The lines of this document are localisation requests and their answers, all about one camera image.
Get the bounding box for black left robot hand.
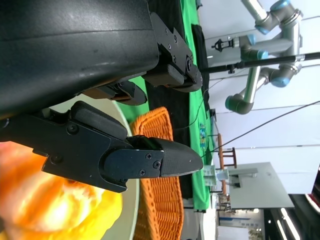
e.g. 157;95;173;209
0;0;205;193

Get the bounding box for orange white striped bread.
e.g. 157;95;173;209
0;141;106;235

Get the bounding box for plain golden bread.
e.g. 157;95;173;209
49;188;124;240

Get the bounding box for grey-green bowl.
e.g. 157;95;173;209
42;99;141;240

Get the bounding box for orange wicker basket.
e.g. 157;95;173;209
129;106;185;240

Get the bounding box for green tablecloth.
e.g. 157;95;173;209
116;75;151;125

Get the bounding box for black backdrop curtain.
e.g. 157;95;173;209
146;0;210;201

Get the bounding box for green cloth with logo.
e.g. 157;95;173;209
179;0;216;213

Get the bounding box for wooden chair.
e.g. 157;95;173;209
216;133;238;196

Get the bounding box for black pole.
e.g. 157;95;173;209
201;51;320;75

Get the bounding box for grey panel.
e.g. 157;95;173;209
228;161;296;210

